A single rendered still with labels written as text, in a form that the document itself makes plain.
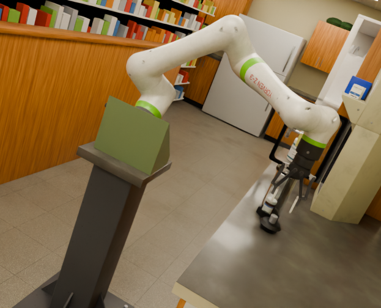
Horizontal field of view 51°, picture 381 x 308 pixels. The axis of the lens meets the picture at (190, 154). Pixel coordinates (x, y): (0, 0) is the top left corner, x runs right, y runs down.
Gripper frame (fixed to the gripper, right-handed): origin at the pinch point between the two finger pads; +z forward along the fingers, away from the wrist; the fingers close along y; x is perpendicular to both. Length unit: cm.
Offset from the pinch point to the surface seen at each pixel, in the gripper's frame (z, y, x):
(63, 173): 108, 171, -111
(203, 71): 44, 229, -542
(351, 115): -36, -10, -44
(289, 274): 13.4, -12.7, 24.5
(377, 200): 4, -44, -81
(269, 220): 9.7, 1.4, 1.1
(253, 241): 13.5, 3.0, 15.8
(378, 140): -31, -25, -45
